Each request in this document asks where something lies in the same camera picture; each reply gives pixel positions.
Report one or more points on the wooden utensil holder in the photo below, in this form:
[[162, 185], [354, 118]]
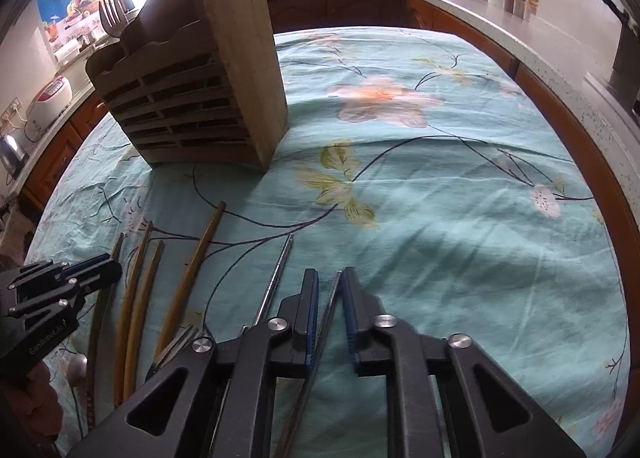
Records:
[[200, 88]]

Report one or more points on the gas stove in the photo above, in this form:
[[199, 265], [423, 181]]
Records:
[[622, 58]]

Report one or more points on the white and red rice cooker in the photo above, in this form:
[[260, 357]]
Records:
[[47, 98]]

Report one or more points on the metal spoon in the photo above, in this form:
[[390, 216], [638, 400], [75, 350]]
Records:
[[77, 368]]

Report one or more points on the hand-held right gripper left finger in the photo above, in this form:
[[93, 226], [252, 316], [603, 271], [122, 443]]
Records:
[[311, 323]]

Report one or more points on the steel electric kettle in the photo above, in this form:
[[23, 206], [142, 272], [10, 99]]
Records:
[[11, 151]]

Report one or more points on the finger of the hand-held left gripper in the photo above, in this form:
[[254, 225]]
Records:
[[85, 262], [100, 275]]

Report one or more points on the plain wooden chopstick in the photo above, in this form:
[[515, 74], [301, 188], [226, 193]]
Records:
[[129, 298], [197, 263], [145, 298]]

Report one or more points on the wall power outlet strip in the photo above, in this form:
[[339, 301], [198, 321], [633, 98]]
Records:
[[10, 108]]

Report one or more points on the small spice jar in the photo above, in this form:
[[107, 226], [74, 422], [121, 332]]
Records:
[[508, 2], [518, 5], [528, 8]]

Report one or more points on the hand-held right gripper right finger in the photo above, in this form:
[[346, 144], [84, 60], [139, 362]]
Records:
[[350, 323]]

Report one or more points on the wooden chopstick red patterned end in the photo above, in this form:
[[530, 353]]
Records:
[[95, 338]]

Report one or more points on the person's left hand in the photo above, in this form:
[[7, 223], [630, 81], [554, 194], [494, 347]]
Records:
[[42, 398]]

